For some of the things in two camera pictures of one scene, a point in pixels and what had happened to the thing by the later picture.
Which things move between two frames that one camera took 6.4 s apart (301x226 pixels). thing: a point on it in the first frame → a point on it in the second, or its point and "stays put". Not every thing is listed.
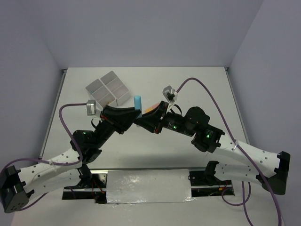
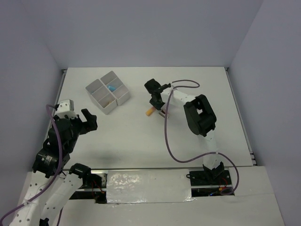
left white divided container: (99, 92) stays put
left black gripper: (119, 119) → (91, 122)
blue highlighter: (138, 102) → (111, 87)
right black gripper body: (173, 121) → (158, 105)
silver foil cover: (148, 186) stays put
